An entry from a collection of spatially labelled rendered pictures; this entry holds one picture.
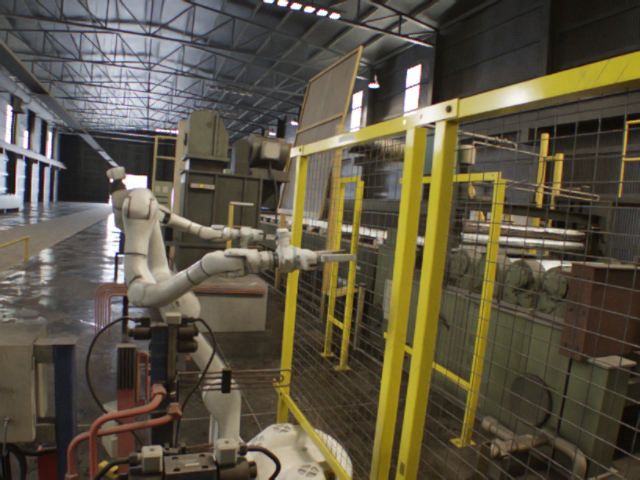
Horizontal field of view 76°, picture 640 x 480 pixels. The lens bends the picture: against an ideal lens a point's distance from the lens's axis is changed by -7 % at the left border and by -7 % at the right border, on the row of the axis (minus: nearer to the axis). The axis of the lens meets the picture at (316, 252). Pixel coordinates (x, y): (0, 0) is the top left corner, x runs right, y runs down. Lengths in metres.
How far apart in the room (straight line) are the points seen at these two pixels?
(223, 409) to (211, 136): 4.42
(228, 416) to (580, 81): 1.68
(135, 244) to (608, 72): 1.36
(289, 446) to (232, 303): 3.03
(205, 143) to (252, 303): 2.13
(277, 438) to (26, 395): 1.18
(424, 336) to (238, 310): 4.01
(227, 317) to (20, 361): 3.64
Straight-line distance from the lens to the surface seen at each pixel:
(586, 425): 3.19
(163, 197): 9.54
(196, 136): 5.87
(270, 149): 5.97
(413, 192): 1.47
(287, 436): 2.38
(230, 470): 0.72
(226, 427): 1.98
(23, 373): 1.83
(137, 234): 1.54
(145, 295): 1.46
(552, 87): 1.10
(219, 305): 5.17
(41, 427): 1.95
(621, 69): 1.01
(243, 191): 5.86
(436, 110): 1.40
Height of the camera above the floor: 1.51
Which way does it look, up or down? 5 degrees down
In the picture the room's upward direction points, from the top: 5 degrees clockwise
